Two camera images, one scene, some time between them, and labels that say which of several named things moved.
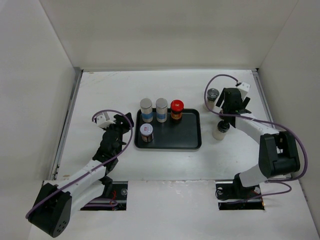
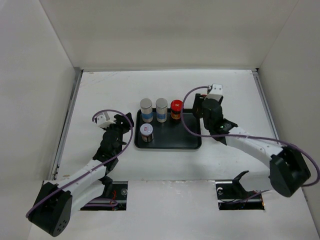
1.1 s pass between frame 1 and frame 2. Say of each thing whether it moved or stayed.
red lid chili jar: stayed
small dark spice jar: stayed
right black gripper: moved
